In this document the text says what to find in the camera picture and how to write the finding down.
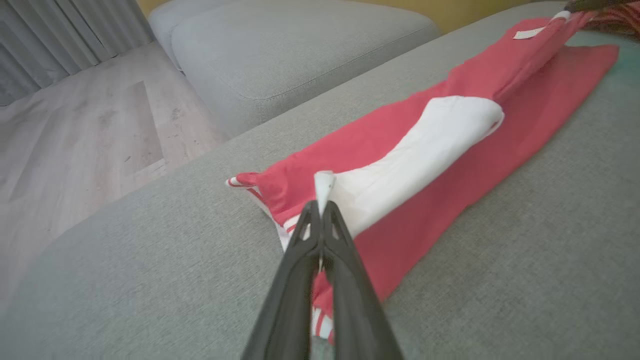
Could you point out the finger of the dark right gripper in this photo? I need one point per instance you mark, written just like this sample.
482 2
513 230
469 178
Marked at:
590 4

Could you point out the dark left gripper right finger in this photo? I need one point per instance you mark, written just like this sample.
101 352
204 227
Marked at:
355 310

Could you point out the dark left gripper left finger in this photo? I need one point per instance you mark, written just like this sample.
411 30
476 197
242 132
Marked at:
290 300

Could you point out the red jersey with white trim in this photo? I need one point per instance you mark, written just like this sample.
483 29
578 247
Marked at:
450 165

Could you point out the yellow sofa backrest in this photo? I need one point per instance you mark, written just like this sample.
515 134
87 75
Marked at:
475 12

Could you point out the large grey sofa seat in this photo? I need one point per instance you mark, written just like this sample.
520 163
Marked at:
150 275

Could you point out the grey sofa seat cushion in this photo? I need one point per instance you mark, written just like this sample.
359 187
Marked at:
300 50
170 20

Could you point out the yellow sofa armrest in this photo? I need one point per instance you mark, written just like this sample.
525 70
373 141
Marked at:
150 4

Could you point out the grey pleated curtain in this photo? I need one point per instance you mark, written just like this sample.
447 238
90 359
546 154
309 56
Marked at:
50 40

